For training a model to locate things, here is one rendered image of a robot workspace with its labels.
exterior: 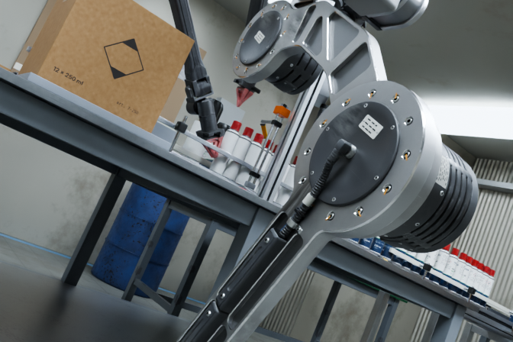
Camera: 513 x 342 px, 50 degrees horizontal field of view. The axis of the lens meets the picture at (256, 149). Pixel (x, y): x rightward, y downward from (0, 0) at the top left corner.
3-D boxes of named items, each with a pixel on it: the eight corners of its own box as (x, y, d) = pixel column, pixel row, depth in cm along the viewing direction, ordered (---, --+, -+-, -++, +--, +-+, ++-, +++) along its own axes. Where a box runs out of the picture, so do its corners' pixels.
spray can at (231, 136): (217, 175, 197) (239, 124, 201) (224, 177, 193) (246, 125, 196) (205, 169, 195) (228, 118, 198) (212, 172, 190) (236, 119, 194)
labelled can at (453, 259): (435, 285, 269) (450, 246, 272) (446, 290, 268) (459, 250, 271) (437, 285, 264) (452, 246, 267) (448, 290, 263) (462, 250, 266)
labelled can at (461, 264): (457, 295, 267) (471, 256, 270) (447, 291, 267) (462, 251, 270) (452, 293, 272) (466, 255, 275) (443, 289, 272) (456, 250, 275)
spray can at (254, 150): (238, 186, 202) (260, 137, 205) (247, 189, 198) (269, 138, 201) (229, 181, 199) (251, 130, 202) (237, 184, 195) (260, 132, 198)
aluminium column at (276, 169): (261, 209, 191) (333, 41, 201) (269, 211, 187) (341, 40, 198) (252, 204, 188) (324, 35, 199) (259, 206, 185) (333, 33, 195)
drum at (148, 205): (143, 286, 480) (183, 198, 493) (162, 305, 429) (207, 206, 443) (83, 265, 455) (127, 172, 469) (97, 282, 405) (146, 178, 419)
